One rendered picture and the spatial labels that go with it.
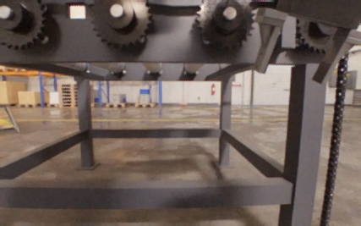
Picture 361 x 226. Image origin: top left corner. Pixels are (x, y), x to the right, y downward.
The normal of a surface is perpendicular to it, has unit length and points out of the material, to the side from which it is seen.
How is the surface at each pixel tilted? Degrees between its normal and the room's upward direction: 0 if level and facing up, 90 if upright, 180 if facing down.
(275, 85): 90
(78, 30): 90
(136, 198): 90
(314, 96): 90
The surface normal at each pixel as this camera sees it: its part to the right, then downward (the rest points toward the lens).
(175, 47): 0.04, 0.11
